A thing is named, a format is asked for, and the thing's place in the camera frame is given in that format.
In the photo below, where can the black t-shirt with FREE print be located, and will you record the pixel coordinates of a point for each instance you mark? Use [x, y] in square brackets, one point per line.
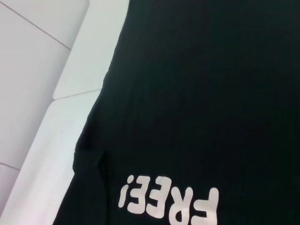
[187, 93]

